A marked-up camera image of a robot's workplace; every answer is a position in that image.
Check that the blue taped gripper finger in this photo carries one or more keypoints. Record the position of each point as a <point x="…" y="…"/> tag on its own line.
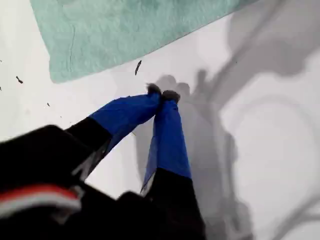
<point x="125" y="115"/>
<point x="170" y="150"/>

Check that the pale green T-shirt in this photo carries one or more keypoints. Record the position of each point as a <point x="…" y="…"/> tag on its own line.
<point x="112" y="37"/>

